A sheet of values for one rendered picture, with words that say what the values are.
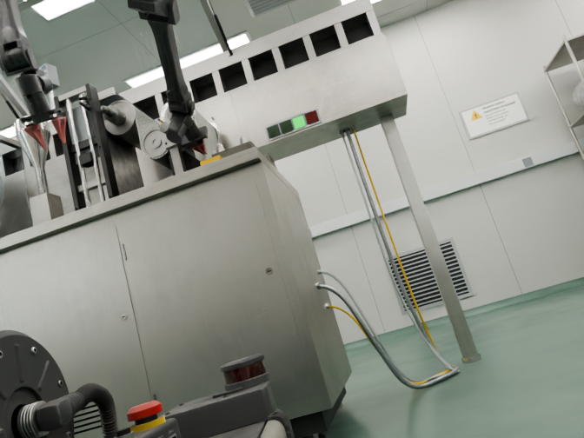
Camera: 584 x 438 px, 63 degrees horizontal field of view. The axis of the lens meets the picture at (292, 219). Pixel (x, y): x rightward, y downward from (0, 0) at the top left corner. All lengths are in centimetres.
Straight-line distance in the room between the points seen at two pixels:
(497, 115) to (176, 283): 366
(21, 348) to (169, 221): 110
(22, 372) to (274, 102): 186
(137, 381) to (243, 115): 123
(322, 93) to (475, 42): 293
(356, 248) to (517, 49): 231
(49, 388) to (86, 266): 118
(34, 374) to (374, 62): 193
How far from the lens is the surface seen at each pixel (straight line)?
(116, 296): 163
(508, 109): 470
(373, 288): 430
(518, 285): 442
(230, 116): 225
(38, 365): 52
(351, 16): 233
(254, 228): 145
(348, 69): 221
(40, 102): 155
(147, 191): 159
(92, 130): 201
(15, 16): 164
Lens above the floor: 35
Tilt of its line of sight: 12 degrees up
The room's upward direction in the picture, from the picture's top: 16 degrees counter-clockwise
